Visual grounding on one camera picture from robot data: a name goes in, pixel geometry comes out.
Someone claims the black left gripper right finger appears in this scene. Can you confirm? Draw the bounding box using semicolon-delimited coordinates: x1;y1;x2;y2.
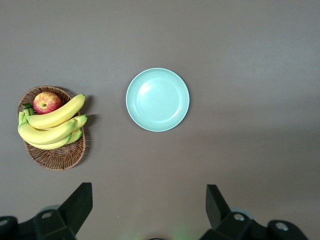
199;184;309;240

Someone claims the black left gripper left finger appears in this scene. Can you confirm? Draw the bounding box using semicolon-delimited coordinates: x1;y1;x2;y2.
0;182;94;240

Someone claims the light green round plate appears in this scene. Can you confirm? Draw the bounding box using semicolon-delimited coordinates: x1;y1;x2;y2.
125;67;191;133

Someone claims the brown wicker basket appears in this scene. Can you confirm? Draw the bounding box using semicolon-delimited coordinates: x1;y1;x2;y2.
16;85;87;171

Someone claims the yellow banana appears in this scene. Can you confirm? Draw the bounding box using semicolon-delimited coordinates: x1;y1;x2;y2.
17;111;78;146
24;128;84;151
72;114;88;131
24;93;86;130

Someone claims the red yellow apple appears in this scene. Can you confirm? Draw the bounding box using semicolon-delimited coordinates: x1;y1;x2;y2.
32;91;63;115

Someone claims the brown table mat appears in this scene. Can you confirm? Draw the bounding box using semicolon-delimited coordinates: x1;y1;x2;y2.
0;0;320;240

